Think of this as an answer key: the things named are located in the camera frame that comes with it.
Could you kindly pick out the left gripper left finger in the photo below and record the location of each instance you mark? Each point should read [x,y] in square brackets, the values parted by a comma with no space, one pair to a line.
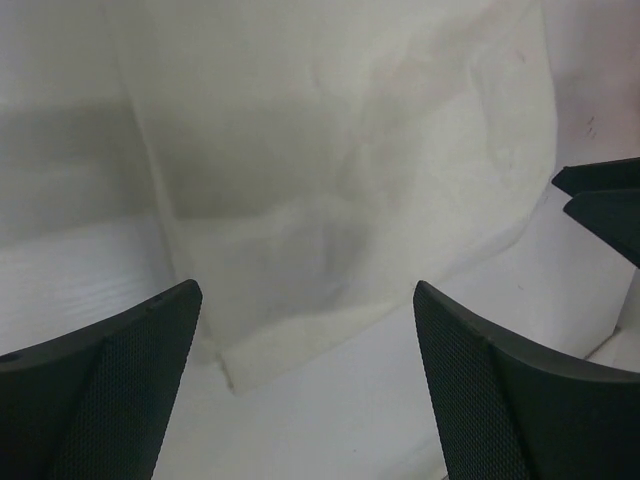
[95,403]

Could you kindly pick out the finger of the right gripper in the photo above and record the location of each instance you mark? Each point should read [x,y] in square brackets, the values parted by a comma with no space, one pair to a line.
[613,216]
[604,176]

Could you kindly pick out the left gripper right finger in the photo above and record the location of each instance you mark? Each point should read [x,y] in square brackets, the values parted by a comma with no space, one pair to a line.
[509,408]

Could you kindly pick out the white t shirt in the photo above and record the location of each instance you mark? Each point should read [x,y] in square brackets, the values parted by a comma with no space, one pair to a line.
[313,160]

